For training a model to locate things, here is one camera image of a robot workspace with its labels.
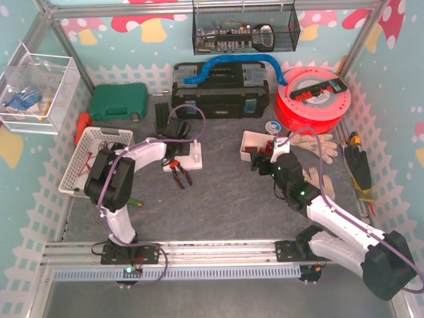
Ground white work glove lower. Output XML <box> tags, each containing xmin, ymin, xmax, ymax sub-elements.
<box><xmin>302</xmin><ymin>167</ymin><xmax>335</xmax><ymax>201</ymax></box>

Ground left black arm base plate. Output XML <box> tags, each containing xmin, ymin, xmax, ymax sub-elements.
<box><xmin>100</xmin><ymin>242</ymin><xmax>159</xmax><ymax>265</ymax></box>

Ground green plastic case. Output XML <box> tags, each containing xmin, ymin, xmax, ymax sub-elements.
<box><xmin>89</xmin><ymin>83</ymin><xmax>148</xmax><ymax>121</ymax></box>

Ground clear acrylic box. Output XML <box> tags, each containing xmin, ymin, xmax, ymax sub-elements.
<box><xmin>1</xmin><ymin>43</ymin><xmax>80</xmax><ymax>135</ymax></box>

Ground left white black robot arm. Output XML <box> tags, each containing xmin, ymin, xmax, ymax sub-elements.
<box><xmin>84</xmin><ymin>118</ymin><xmax>193</xmax><ymax>247</ymax></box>

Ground green screwdriver handle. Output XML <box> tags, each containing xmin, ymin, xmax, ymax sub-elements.
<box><xmin>128</xmin><ymin>197</ymin><xmax>144</xmax><ymax>208</ymax></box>

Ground white perforated basket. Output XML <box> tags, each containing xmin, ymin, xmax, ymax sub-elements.
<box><xmin>58</xmin><ymin>127</ymin><xmax>134</xmax><ymax>197</ymax></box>

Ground black red connector strip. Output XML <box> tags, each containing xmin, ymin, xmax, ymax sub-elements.
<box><xmin>290</xmin><ymin>78</ymin><xmax>348</xmax><ymax>101</ymax></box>

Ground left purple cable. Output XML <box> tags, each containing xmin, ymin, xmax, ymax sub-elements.
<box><xmin>95</xmin><ymin>104</ymin><xmax>207</xmax><ymax>289</ymax></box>

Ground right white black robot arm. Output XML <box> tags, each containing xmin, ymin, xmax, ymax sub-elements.
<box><xmin>250</xmin><ymin>150</ymin><xmax>423</xmax><ymax>301</ymax></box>

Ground white peg base plate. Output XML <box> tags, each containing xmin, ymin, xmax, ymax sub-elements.
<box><xmin>162</xmin><ymin>140</ymin><xmax>203</xmax><ymax>172</ymax></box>

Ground blue white gloves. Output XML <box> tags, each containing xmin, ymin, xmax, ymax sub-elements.
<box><xmin>6</xmin><ymin>87</ymin><xmax>42</xmax><ymax>114</ymax></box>

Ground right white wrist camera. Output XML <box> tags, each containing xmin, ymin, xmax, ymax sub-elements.
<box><xmin>270</xmin><ymin>137</ymin><xmax>290</xmax><ymax>163</ymax></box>

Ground black aluminium extrusion piece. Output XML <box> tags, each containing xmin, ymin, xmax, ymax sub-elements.
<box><xmin>155</xmin><ymin>103</ymin><xmax>170</xmax><ymax>132</ymax></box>

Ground white parts tray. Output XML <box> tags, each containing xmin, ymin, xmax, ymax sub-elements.
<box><xmin>240</xmin><ymin>131</ymin><xmax>276</xmax><ymax>162</ymax></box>

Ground blue corrugated hose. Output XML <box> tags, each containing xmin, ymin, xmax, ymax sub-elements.
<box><xmin>184</xmin><ymin>54</ymin><xmax>290</xmax><ymax>87</ymax></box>

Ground white work glove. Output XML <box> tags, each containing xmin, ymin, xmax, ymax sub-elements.
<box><xmin>289</xmin><ymin>132</ymin><xmax>338</xmax><ymax>164</ymax></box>
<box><xmin>302</xmin><ymin>167</ymin><xmax>335</xmax><ymax>201</ymax></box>

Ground orange black pliers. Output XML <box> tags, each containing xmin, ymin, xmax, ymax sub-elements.
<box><xmin>168</xmin><ymin>160</ymin><xmax>193</xmax><ymax>190</ymax></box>

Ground orange tool handle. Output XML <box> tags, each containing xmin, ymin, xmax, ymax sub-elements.
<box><xmin>74</xmin><ymin>112</ymin><xmax>93</xmax><ymax>144</ymax></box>

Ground black toolbox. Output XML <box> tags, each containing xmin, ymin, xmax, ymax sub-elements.
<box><xmin>171</xmin><ymin>62</ymin><xmax>270</xmax><ymax>119</ymax></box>

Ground black mesh wire basket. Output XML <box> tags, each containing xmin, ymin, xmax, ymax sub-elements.
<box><xmin>192</xmin><ymin>1</ymin><xmax>301</xmax><ymax>55</ymax></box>

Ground red filament spool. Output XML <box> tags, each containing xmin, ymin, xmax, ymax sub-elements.
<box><xmin>274</xmin><ymin>66</ymin><xmax>351</xmax><ymax>134</ymax></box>

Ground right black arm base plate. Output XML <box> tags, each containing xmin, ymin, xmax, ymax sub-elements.
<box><xmin>274</xmin><ymin>240</ymin><xmax>326</xmax><ymax>262</ymax></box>

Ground white work glove upper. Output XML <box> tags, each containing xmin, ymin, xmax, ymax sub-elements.
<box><xmin>289</xmin><ymin>132</ymin><xmax>338</xmax><ymax>164</ymax></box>

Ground grey slotted cable duct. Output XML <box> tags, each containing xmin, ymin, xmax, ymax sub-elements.
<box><xmin>54</xmin><ymin>266</ymin><xmax>301</xmax><ymax>282</ymax></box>

